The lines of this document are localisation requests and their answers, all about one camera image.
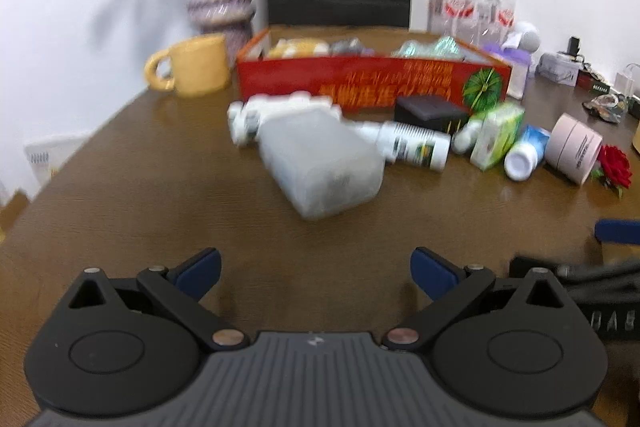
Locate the purple tissue box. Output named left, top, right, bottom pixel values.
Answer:
left=482, top=34, right=536, bottom=100

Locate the white round speaker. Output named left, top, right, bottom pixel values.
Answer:
left=510, top=22, right=542, bottom=52

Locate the pink cylinder box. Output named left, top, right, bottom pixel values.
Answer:
left=545, top=113, right=603, bottom=184

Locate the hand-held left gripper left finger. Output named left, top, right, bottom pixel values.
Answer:
left=66, top=248, right=250, bottom=353

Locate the patterned snack packet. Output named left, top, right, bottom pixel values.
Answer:
left=582, top=94, right=626, bottom=124

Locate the black box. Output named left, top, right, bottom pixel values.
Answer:
left=394, top=96, right=471, bottom=135

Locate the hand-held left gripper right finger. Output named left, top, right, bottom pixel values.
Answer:
left=380, top=247, right=568, bottom=352

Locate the translucent plastic box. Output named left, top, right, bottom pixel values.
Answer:
left=257, top=107, right=387, bottom=220

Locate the shrink-wrapped water bottle pack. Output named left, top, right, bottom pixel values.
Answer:
left=427, top=0, right=517, bottom=45

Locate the green tissue pack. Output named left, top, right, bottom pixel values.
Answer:
left=470, top=103, right=526, bottom=171

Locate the white device box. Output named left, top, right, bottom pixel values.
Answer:
left=537, top=52, right=583, bottom=85

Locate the red rose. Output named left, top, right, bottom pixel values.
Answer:
left=590, top=144, right=633, bottom=198

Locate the red cardboard box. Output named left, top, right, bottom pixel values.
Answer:
left=236, top=27, right=513, bottom=114

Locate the yellow ceramic mug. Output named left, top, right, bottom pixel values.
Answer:
left=145, top=33, right=233, bottom=98

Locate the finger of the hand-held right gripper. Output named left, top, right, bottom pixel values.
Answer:
left=509, top=256, right=640, bottom=282
left=595, top=219, right=640, bottom=244

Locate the white bottle blue label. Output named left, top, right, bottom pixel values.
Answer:
left=504, top=125, right=551, bottom=181

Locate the small white bottle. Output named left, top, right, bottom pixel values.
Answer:
left=250, top=92, right=343, bottom=120
left=227, top=101, right=262, bottom=148
left=452, top=117, right=486, bottom=154

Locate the brown cardboard carton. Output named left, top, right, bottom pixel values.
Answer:
left=0, top=189, right=31, bottom=238

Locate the white bottle green label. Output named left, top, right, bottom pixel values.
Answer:
left=350, top=121, right=451, bottom=172

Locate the dark red box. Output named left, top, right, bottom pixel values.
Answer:
left=577, top=74, right=611, bottom=94

